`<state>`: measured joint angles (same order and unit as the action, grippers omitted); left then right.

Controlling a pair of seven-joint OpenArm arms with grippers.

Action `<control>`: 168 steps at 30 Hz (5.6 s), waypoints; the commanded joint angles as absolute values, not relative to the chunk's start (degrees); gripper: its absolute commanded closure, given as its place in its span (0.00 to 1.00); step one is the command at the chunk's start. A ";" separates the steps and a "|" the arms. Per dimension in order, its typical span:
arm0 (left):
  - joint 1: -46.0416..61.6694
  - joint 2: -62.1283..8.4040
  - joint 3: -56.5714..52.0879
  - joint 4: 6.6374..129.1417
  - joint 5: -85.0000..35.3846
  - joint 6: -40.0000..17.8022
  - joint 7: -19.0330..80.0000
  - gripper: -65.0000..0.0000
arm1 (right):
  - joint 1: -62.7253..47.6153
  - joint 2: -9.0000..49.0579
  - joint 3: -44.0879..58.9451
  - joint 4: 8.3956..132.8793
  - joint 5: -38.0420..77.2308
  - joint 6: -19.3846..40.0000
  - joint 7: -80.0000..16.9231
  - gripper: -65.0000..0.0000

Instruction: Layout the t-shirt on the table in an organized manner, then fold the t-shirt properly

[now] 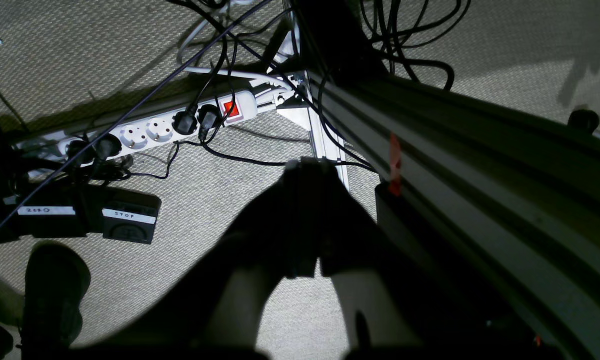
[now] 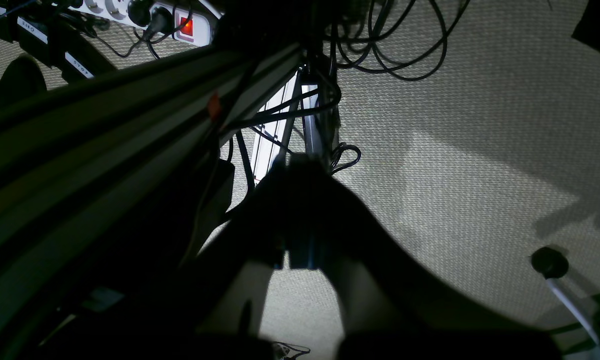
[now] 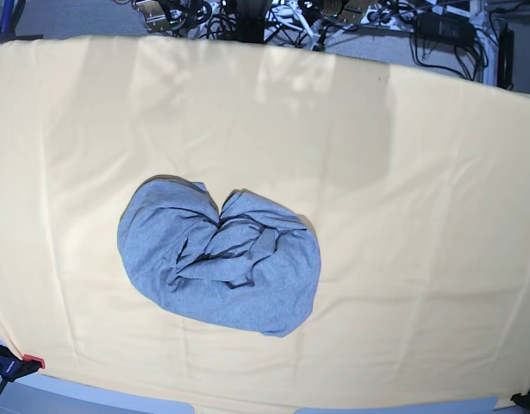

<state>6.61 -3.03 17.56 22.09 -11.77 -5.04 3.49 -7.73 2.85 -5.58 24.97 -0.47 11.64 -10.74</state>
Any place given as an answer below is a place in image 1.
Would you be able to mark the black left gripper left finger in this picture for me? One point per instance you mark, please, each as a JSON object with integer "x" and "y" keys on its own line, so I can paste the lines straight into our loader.
{"x": 215, "y": 309}

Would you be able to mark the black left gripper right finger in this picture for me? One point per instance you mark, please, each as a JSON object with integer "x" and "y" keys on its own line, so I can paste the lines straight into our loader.
{"x": 391, "y": 307}

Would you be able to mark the white power strip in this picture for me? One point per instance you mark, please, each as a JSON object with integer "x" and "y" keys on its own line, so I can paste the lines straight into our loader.
{"x": 154, "y": 124}

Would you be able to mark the black shoe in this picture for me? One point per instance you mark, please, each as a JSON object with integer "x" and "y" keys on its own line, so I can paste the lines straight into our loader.
{"x": 56, "y": 281}

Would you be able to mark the black foot pedal box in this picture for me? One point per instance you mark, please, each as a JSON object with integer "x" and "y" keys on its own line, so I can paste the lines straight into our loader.
{"x": 75, "y": 212}

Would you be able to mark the aluminium table frame rail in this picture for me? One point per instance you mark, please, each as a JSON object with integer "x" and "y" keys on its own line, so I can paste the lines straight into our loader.
{"x": 518, "y": 195}

